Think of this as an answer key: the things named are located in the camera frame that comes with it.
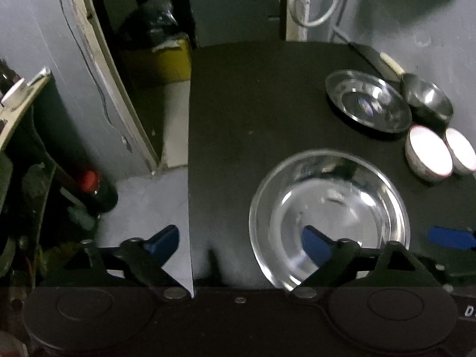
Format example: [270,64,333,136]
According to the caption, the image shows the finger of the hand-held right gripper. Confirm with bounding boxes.
[427,226,476,250]

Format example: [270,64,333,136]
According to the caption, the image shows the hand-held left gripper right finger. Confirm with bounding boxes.
[290,226,443,301]

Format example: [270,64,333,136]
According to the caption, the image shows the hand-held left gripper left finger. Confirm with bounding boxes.
[37,225,187,301]

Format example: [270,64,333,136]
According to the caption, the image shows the large steel bowl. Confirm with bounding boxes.
[248,149,412,291]

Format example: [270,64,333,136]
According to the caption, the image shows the white ceramic bowl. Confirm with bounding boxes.
[444,128,476,176]
[405,125,455,183]

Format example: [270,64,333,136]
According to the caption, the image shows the small steel plate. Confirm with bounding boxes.
[325,69,413,135]

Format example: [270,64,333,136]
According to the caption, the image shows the red-capped dark bottle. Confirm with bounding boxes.
[79,169,119,213]

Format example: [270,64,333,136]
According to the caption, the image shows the yellow bin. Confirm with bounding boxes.
[122,33,193,87]

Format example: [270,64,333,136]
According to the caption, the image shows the cluttered shelf unit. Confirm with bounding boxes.
[0,59,58,291]

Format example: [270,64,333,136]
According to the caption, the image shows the black plastic bag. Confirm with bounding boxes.
[118,0,187,51]

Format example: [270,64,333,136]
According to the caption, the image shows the grey cabinet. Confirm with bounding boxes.
[188,0,282,48]

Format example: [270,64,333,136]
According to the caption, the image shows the thin black wall wire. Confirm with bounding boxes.
[52,0,133,154]

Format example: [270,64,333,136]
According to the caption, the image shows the cleaver with pale handle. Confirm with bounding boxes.
[349,43,407,83]

